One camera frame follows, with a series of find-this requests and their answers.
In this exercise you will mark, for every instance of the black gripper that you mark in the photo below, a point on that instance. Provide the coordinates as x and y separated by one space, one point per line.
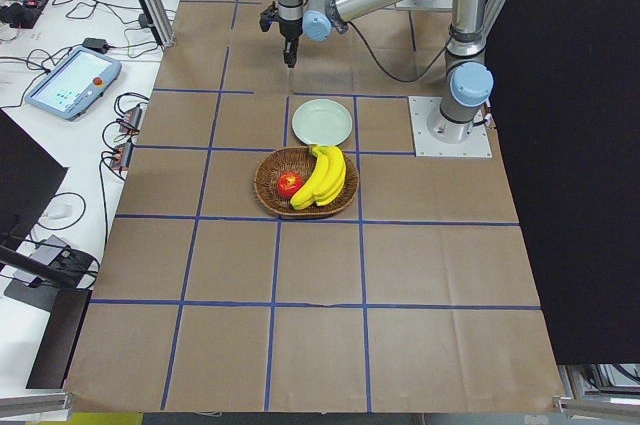
289 29

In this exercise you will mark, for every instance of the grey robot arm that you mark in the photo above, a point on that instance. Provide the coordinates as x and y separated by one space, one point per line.
469 82

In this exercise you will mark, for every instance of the light green plate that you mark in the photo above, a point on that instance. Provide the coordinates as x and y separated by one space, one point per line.
322 122

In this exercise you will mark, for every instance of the yellow banana bunch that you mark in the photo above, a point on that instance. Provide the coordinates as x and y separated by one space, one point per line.
326 181

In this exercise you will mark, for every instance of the red apple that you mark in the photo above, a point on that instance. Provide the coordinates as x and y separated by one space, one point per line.
288 184

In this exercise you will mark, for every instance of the black power adapter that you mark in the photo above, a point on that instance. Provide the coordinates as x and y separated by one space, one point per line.
96 44

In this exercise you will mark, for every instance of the blue teach pendant near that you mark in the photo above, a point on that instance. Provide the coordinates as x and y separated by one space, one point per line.
75 83

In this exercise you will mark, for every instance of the black monitor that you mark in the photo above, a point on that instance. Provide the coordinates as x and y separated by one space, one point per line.
30 177

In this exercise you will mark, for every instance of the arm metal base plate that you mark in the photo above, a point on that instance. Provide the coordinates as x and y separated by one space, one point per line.
436 6
435 136

